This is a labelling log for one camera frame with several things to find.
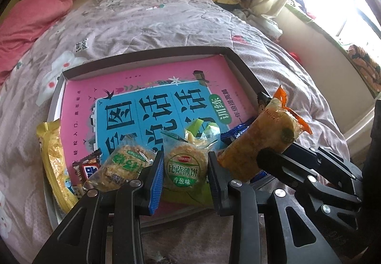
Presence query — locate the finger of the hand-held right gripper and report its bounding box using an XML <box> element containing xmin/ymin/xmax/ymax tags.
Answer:
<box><xmin>281</xmin><ymin>142</ymin><xmax>364</xmax><ymax>185</ymax></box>
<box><xmin>256</xmin><ymin>148</ymin><xmax>362</xmax><ymax>233</ymax></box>

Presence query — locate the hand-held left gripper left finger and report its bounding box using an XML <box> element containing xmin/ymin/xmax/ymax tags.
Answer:
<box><xmin>33</xmin><ymin>149</ymin><xmax>165</xmax><ymax>264</ymax></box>

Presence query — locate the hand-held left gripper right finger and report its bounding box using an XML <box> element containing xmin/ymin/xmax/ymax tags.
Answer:
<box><xmin>207</xmin><ymin>151</ymin><xmax>343</xmax><ymax>264</ymax></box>

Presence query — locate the green snack pouch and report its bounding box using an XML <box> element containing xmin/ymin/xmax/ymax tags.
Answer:
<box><xmin>162</xmin><ymin>185</ymin><xmax>215</xmax><ymax>209</ymax></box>

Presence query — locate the round cracker packet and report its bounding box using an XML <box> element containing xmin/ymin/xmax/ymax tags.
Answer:
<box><xmin>161</xmin><ymin>130</ymin><xmax>218</xmax><ymax>193</ymax></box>

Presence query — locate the orange snack packet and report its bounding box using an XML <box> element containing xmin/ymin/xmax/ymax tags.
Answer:
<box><xmin>217</xmin><ymin>85</ymin><xmax>312</xmax><ymax>183</ymax></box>

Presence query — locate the square rice cracker packet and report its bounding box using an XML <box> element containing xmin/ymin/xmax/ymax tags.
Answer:
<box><xmin>84</xmin><ymin>135</ymin><xmax>157</xmax><ymax>192</ymax></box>

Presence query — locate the yellow snack packet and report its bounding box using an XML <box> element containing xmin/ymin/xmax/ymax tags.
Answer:
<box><xmin>36</xmin><ymin>120</ymin><xmax>79</xmax><ymax>214</ymax></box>

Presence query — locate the shallow grey cardboard box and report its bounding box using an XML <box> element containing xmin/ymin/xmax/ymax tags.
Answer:
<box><xmin>44</xmin><ymin>46</ymin><xmax>272</xmax><ymax>227</ymax></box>

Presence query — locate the blue snack packet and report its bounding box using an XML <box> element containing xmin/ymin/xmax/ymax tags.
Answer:
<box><xmin>221</xmin><ymin>122</ymin><xmax>267</xmax><ymax>179</ymax></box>

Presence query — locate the dark chocolate bar wrapper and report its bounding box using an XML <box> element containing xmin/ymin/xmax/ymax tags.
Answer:
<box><xmin>73</xmin><ymin>149</ymin><xmax>102</xmax><ymax>189</ymax></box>

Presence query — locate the pink children's book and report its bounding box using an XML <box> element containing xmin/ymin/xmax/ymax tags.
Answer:
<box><xmin>60</xmin><ymin>54</ymin><xmax>258</xmax><ymax>217</ymax></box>

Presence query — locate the patterned brown cloth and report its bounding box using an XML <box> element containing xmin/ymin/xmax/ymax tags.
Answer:
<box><xmin>347</xmin><ymin>44</ymin><xmax>381</xmax><ymax>92</ymax></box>

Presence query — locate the floral lilac bedspread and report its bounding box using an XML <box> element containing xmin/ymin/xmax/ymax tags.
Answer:
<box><xmin>0</xmin><ymin>0</ymin><xmax>350</xmax><ymax>264</ymax></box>

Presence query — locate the pink quilt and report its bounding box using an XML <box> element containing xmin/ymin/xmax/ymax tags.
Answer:
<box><xmin>0</xmin><ymin>0</ymin><xmax>76</xmax><ymax>84</ymax></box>

